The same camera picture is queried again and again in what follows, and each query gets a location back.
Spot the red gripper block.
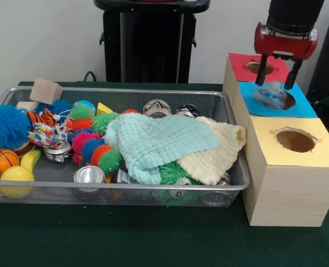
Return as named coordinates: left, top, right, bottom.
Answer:
left=254, top=22, right=320, bottom=90

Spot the cream yellow waffle cloth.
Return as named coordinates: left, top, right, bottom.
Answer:
left=178, top=116, right=247, bottom=186

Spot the mint green waffle cloth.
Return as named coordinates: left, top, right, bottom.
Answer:
left=104, top=113, right=221, bottom=185

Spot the multicolour spiky caterpillar toy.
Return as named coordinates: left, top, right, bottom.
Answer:
left=69, top=105, right=124, bottom=175

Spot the silver drink can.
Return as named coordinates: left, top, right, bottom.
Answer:
left=43, top=140, right=72, bottom=164

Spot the blue fuzzy monster toy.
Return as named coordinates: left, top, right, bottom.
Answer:
left=0, top=105, right=32, bottom=150

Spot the wooden box with three holes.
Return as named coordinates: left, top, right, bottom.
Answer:
left=222, top=52, right=329, bottom=228

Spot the dark green tablecloth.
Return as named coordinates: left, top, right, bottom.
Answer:
left=0, top=80, right=329, bottom=267

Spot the plain wooden cube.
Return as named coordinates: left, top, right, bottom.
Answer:
left=29, top=78, right=63, bottom=105

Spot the yellow foam banana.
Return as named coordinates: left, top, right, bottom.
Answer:
left=19, top=149, right=43, bottom=172

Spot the yellow smooth ball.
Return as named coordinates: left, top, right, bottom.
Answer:
left=0, top=166, right=35, bottom=200

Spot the orange toy basketball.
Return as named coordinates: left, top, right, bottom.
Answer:
left=0, top=149, right=20, bottom=179

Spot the shallow wire mesh bin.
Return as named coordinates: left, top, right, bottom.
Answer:
left=0, top=85, right=251, bottom=208

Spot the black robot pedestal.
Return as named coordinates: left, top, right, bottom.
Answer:
left=93, top=0, right=211, bottom=83

